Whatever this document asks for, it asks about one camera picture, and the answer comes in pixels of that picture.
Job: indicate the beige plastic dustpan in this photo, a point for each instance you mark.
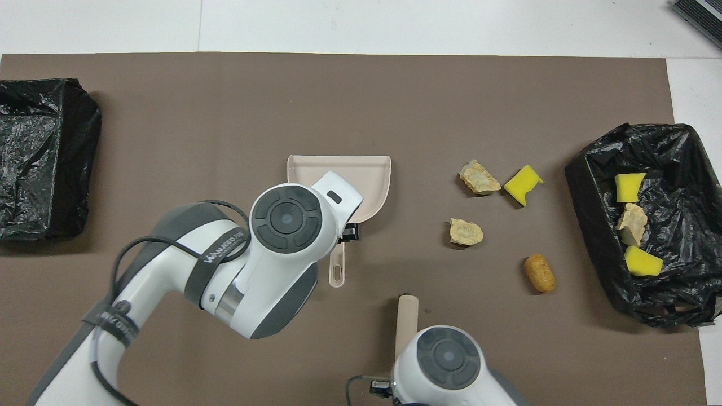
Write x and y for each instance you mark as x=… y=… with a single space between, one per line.
x=361 y=180

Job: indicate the beige brush with black bristles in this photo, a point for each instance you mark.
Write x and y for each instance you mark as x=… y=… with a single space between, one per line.
x=406 y=321

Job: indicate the small pale tan lump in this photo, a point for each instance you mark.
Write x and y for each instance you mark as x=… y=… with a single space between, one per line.
x=466 y=232

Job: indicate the orange-brown bread roll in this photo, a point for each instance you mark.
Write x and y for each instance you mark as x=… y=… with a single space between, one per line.
x=540 y=273

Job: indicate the tan lump with orange streaks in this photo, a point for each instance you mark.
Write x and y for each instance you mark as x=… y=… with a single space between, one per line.
x=632 y=224

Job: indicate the yellow sponge piece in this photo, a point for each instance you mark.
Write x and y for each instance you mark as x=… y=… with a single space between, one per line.
x=629 y=187
x=522 y=185
x=643 y=263

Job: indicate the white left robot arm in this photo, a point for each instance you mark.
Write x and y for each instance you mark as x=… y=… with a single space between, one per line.
x=254 y=265

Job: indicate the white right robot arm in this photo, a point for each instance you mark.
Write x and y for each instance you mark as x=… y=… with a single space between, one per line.
x=445 y=361

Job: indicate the bin lined with black bag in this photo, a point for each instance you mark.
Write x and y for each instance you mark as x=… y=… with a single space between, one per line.
x=598 y=225
x=39 y=158

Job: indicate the large pale tan crumpled lump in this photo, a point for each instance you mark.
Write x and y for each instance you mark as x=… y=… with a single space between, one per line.
x=479 y=178

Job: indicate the brown table mat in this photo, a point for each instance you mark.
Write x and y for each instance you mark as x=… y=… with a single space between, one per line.
x=169 y=113

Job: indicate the dark grey ribbed device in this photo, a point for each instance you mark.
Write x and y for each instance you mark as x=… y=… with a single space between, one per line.
x=699 y=20

